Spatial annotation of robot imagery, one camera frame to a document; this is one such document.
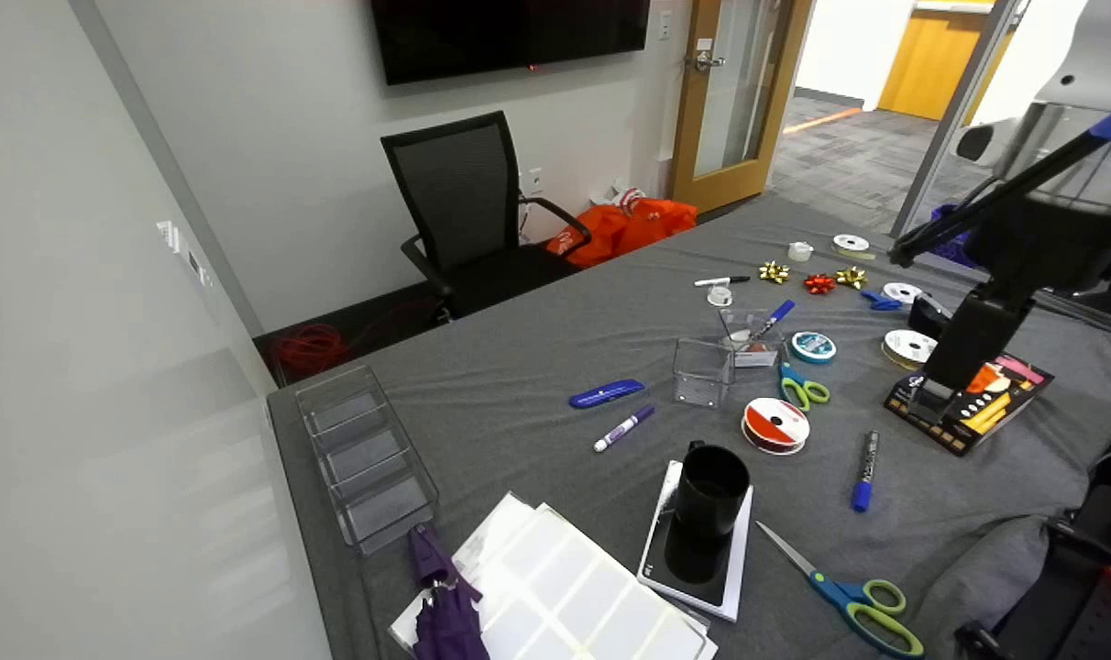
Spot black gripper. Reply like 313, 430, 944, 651
940, 282, 1036, 392

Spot blue marker with black body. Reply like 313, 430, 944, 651
845, 424, 882, 516

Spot blue capped marker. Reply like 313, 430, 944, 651
750, 297, 800, 346

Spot purple marker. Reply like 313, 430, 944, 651
590, 402, 661, 459

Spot clear plastic organizer tray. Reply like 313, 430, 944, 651
297, 368, 443, 561

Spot black sticky notes box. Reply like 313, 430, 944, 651
880, 347, 1056, 459

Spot black tape dispenser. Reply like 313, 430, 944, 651
905, 294, 952, 347

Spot teal ribbon spool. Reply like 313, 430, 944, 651
783, 327, 843, 368

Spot small green scissors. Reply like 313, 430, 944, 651
773, 358, 834, 414

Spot small clear plastic container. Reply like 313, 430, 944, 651
728, 324, 783, 373

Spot large green blue scissors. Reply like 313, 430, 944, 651
750, 516, 931, 660

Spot large clear plastic container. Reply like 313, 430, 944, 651
672, 332, 738, 412

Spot black mug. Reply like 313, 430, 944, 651
661, 435, 756, 588

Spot yellow wooden door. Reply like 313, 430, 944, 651
876, 2, 1008, 126

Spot wooden door with glass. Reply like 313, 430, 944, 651
665, 0, 817, 217

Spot orange bag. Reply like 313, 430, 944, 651
542, 195, 700, 272

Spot gray tablecloth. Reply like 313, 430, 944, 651
265, 186, 1111, 660

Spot black mesh office chair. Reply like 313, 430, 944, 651
376, 107, 597, 324

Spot purple cloth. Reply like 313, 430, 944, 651
404, 520, 493, 660

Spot metal door frame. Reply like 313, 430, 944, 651
887, 0, 1030, 241

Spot black wall television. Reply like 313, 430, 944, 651
368, 0, 657, 87

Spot red cable coil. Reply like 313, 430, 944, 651
269, 324, 359, 384

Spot white wall thermostat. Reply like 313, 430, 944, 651
155, 217, 209, 287

